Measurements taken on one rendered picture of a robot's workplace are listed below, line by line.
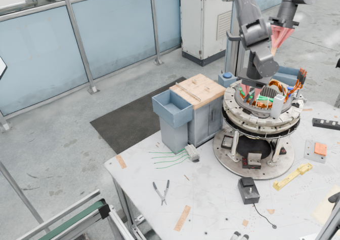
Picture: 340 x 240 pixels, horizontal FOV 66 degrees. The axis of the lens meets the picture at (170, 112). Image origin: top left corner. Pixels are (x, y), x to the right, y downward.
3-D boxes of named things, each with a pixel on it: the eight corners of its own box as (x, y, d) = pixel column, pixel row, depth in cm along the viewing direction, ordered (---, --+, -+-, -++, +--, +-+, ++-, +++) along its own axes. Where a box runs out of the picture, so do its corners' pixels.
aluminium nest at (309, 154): (324, 163, 121) (326, 160, 119) (303, 157, 124) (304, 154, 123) (325, 146, 129) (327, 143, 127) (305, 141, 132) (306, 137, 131)
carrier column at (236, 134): (234, 160, 123) (238, 127, 110) (229, 157, 124) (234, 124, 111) (237, 157, 124) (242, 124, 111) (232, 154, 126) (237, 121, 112)
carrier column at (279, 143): (274, 164, 119) (284, 131, 106) (269, 161, 121) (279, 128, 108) (277, 162, 120) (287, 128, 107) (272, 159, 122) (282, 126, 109)
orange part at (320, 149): (325, 156, 122) (326, 155, 122) (313, 153, 124) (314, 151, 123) (326, 146, 127) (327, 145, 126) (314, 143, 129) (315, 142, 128)
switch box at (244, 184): (244, 204, 107) (245, 197, 104) (237, 185, 115) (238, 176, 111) (258, 203, 107) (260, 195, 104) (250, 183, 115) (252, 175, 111)
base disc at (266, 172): (263, 195, 109) (263, 194, 108) (196, 146, 132) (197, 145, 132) (309, 147, 127) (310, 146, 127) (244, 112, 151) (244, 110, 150)
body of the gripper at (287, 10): (298, 28, 94) (306, 5, 91) (282, 24, 88) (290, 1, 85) (282, 25, 99) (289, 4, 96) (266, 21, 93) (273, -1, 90)
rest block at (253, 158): (246, 157, 121) (248, 150, 118) (259, 158, 120) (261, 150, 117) (247, 164, 118) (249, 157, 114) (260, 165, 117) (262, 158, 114)
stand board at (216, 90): (194, 110, 115) (194, 106, 114) (169, 91, 128) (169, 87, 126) (226, 92, 124) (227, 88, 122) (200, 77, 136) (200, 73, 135)
